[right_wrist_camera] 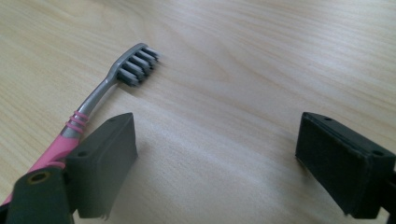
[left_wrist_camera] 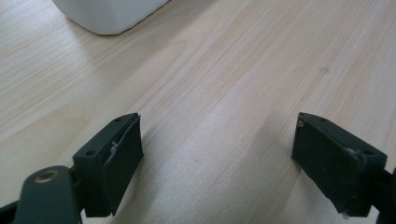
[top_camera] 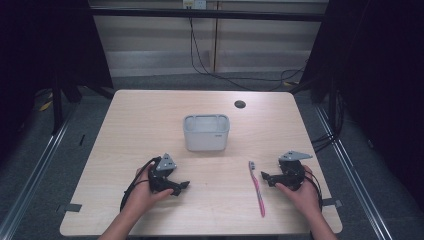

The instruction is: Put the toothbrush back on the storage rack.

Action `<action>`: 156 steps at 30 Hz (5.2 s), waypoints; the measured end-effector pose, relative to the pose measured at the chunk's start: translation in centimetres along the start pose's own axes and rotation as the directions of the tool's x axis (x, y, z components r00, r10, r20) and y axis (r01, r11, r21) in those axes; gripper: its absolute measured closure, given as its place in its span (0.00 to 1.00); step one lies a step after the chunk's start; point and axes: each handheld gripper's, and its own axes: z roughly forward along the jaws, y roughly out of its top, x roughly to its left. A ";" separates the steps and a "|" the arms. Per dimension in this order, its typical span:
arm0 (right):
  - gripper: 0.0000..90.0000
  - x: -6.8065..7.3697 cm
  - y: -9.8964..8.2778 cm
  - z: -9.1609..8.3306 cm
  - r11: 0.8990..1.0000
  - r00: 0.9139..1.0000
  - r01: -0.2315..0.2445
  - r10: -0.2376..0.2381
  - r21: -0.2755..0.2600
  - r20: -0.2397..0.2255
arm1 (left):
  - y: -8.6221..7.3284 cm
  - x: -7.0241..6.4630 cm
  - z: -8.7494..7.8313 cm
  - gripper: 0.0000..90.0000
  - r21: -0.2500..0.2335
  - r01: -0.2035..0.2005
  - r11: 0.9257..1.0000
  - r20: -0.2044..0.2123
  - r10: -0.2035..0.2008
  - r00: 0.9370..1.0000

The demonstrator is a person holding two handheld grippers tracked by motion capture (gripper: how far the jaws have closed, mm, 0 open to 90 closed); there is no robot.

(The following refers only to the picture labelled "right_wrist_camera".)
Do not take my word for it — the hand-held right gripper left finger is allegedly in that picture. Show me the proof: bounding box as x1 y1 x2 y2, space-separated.
64 112 139 220

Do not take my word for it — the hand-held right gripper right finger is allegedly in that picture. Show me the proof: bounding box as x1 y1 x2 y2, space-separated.
294 111 396 219

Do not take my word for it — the pink and grey toothbrush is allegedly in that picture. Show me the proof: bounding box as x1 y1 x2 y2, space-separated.
1 42 162 206

